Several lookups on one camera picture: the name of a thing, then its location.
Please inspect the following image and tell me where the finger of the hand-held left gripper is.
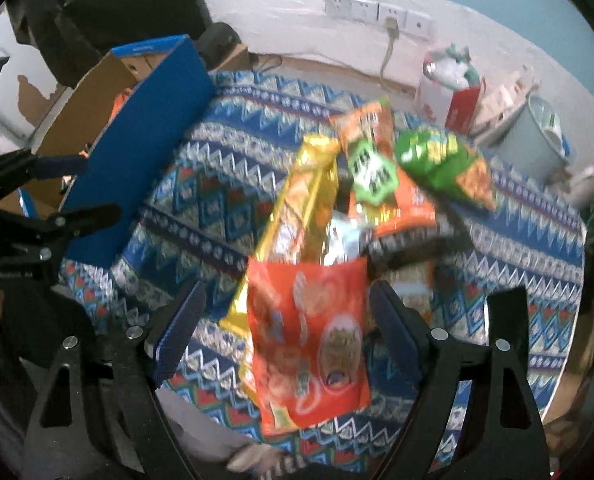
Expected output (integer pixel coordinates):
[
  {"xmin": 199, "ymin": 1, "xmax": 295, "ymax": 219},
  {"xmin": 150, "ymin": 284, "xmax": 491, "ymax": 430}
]
[
  {"xmin": 0, "ymin": 204, "xmax": 123, "ymax": 257},
  {"xmin": 0, "ymin": 150, "xmax": 89, "ymax": 211}
]

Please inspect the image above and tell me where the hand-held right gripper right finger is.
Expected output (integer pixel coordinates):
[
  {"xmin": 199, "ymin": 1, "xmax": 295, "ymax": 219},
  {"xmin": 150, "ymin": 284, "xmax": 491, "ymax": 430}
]
[{"xmin": 369, "ymin": 280, "xmax": 550, "ymax": 480}]

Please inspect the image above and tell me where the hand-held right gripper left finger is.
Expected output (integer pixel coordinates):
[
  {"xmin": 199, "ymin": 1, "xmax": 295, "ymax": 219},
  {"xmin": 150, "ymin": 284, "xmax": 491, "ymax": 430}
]
[{"xmin": 22, "ymin": 280, "xmax": 208, "ymax": 480}]

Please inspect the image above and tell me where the red snack bag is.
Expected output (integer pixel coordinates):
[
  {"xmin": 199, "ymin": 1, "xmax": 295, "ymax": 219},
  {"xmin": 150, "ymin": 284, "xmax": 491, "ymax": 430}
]
[{"xmin": 244, "ymin": 255, "xmax": 373, "ymax": 436}]

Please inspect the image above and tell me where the blue cardboard box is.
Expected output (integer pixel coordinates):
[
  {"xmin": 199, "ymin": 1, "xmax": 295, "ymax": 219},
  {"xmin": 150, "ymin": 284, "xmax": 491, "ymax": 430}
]
[{"xmin": 0, "ymin": 35, "xmax": 217, "ymax": 270}]

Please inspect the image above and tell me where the silver snack packet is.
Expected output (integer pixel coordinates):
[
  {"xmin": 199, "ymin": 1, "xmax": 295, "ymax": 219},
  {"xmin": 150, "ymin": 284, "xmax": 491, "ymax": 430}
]
[{"xmin": 322, "ymin": 212, "xmax": 365, "ymax": 266}]

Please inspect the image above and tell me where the long gold snack bag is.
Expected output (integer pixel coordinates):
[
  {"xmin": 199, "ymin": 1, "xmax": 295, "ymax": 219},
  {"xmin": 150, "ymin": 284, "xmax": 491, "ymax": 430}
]
[{"xmin": 219, "ymin": 134, "xmax": 340, "ymax": 406}]

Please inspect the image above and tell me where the white door with peeled paint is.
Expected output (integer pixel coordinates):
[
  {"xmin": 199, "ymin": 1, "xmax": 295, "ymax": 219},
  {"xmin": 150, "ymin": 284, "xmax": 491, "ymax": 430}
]
[{"xmin": 0, "ymin": 2, "xmax": 73, "ymax": 131}]

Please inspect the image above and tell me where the orange snack bag green label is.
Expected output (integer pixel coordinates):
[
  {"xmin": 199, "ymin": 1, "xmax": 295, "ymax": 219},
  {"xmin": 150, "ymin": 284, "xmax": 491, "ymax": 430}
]
[{"xmin": 328, "ymin": 99, "xmax": 438, "ymax": 241}]

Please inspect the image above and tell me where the blue patterned blanket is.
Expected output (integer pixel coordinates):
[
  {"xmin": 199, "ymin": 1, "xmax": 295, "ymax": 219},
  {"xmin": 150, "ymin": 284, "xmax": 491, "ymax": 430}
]
[{"xmin": 60, "ymin": 70, "xmax": 586, "ymax": 461}]

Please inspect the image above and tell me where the dark hanging coat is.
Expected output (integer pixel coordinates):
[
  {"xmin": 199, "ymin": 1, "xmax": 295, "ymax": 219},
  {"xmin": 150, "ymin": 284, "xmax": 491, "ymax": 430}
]
[{"xmin": 7, "ymin": 0, "xmax": 213, "ymax": 88}]

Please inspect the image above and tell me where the light blue plastic bin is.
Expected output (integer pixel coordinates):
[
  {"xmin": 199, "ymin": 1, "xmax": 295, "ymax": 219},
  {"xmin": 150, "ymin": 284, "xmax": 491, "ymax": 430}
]
[{"xmin": 494, "ymin": 92, "xmax": 578, "ymax": 183}]

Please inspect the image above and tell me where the white plastic jug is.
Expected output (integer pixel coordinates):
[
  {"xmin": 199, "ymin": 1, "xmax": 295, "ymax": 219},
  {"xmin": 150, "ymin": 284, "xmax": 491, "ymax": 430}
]
[{"xmin": 571, "ymin": 161, "xmax": 594, "ymax": 207}]

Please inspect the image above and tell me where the black cable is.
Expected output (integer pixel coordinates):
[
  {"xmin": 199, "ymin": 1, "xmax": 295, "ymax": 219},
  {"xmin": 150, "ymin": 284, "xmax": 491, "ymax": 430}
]
[{"xmin": 251, "ymin": 54, "xmax": 283, "ymax": 75}]

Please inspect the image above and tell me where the white plug with cable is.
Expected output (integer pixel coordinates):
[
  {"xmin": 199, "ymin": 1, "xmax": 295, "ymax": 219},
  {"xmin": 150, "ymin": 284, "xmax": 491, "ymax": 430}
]
[{"xmin": 379, "ymin": 16, "xmax": 400, "ymax": 81}]

